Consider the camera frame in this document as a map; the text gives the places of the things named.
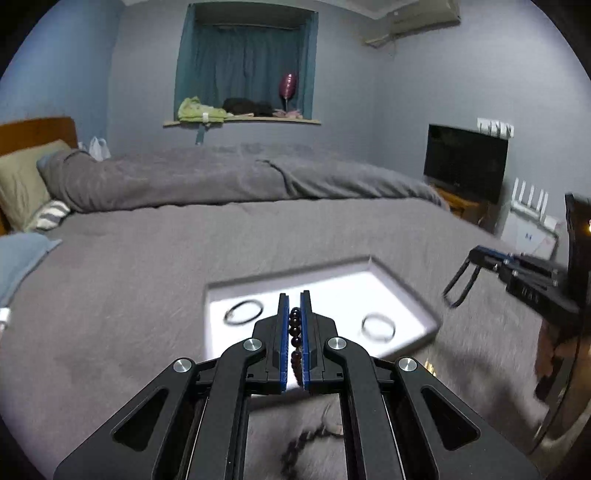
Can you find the wooden window sill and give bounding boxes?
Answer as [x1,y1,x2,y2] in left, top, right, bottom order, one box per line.
[163,115,321,126]

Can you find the white jewelry tray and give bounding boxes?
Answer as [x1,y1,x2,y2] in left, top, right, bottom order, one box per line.
[203,256,441,411]

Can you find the white router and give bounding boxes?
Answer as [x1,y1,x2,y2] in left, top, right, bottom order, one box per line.
[510,178,550,217]

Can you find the grey bed sheet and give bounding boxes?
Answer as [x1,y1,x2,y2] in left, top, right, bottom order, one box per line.
[0,198,555,480]

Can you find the black cloth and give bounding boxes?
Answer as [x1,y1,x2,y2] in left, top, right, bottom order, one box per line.
[223,98,275,117]

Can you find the black hair tie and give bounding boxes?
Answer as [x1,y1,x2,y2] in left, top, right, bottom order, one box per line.
[223,299,265,328]

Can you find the white wall sockets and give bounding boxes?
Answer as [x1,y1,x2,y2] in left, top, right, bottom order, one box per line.
[477,117,515,138]

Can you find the person's right hand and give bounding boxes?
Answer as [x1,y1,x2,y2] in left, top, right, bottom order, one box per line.
[536,318,578,407]

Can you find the olive pillow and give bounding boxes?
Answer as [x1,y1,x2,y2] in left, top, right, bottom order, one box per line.
[0,140,72,232]

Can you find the striped pillow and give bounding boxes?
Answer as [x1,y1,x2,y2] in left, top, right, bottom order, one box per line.
[25,199,71,232]

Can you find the teal window curtain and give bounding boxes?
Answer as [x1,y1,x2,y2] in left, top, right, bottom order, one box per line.
[174,4,319,121]

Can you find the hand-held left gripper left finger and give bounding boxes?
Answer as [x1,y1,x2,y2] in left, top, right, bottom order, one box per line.
[53,292,291,480]

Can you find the dark blue beaded bracelet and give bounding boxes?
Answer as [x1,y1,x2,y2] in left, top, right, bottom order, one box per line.
[281,413,345,478]

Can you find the white box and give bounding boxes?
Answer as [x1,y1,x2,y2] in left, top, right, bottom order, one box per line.
[501,208,559,259]

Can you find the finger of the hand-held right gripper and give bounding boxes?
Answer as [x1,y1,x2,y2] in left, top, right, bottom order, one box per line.
[442,246,515,309]

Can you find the grey duvet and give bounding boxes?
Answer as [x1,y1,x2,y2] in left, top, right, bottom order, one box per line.
[37,143,451,213]

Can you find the wall air conditioner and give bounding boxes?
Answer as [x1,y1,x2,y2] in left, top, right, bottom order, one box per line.
[360,0,462,47]

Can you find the black monitor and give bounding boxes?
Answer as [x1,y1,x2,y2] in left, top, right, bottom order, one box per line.
[423,124,509,205]

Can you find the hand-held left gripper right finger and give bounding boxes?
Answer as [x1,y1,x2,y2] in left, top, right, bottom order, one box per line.
[299,290,541,480]

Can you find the white plastic bag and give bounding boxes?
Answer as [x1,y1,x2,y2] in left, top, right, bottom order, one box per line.
[88,136,112,161]

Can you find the light blue cloth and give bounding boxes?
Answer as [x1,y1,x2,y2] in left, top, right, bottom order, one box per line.
[0,232,63,308]

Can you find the wooden stand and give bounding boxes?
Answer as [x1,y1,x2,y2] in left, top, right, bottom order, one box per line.
[429,182,490,227]

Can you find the dark round bead bracelet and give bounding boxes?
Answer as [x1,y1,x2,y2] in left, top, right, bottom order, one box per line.
[287,307,305,386]

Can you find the pink wine glass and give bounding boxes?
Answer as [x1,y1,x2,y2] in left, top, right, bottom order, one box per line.
[278,72,298,114]

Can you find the green cloth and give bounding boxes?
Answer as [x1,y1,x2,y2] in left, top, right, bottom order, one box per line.
[178,96,234,123]

